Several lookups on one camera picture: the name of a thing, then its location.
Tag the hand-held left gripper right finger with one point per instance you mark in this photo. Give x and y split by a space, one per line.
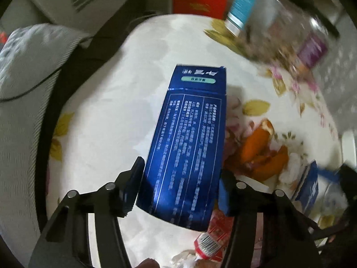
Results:
224 198

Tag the floral tablecloth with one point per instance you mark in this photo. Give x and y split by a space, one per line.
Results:
125 103

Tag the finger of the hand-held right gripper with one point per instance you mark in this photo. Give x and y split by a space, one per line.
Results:
347 176

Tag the orange peel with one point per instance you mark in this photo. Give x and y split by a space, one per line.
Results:
259 156

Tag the clear jar with purple label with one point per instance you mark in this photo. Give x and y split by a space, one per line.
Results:
284 25

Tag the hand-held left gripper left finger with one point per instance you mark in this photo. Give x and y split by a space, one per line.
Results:
131 189

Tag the blue patterned pillow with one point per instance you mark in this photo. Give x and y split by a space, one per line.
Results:
36 55

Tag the red and white wrapper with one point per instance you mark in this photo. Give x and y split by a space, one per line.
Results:
212 240

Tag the small blue and white carton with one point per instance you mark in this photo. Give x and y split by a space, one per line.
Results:
309 187

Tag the grey woven fabric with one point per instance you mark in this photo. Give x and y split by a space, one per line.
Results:
22 159

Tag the dark blue cardboard box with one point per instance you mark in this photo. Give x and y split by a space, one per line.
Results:
192 145

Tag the teal and white box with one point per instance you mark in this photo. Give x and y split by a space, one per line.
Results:
241 5

